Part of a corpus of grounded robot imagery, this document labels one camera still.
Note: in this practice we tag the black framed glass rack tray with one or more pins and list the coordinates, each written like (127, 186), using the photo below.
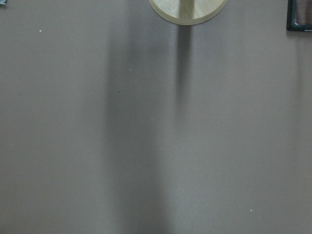
(299, 15)

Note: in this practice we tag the folded grey cloth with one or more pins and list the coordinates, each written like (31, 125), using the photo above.
(3, 3)

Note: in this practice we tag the wooden mug tree stand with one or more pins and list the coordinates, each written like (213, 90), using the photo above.
(187, 12)

